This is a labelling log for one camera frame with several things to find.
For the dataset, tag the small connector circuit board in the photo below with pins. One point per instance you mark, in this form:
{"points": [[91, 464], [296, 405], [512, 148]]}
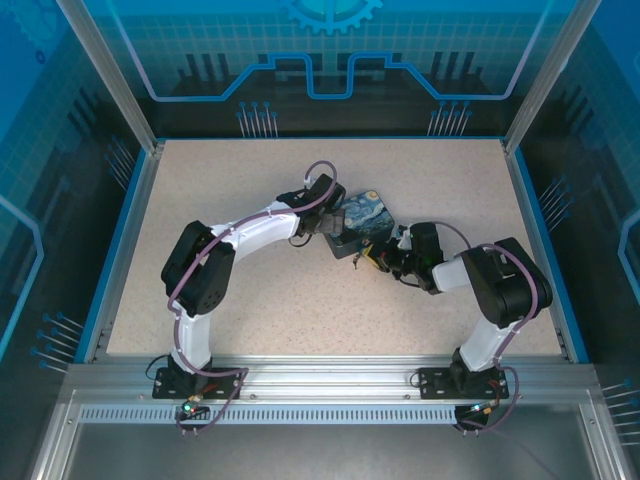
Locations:
{"points": [[480, 410], [189, 407]]}

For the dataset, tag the blue starry night box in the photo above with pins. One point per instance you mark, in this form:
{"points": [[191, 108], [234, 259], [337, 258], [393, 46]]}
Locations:
{"points": [[367, 215]]}

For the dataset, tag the steel bottom panel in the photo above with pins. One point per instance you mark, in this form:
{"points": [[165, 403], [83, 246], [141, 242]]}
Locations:
{"points": [[320, 450]]}

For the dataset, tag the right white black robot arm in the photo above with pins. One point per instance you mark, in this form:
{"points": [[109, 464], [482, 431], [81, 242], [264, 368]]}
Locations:
{"points": [[505, 280]]}

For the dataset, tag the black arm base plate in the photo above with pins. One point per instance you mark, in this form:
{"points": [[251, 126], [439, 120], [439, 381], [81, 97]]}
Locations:
{"points": [[432, 382], [170, 385]]}

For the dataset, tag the aluminium front rail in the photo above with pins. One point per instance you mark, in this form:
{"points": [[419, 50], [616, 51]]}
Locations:
{"points": [[330, 375]]}

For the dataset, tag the aluminium side rail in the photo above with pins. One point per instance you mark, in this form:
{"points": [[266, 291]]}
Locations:
{"points": [[142, 200], [525, 200]]}

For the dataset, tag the aluminium corner post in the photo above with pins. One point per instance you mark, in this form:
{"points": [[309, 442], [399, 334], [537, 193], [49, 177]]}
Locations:
{"points": [[115, 75], [545, 75]]}

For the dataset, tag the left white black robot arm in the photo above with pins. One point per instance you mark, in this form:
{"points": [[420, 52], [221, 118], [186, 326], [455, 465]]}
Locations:
{"points": [[260, 227]]}

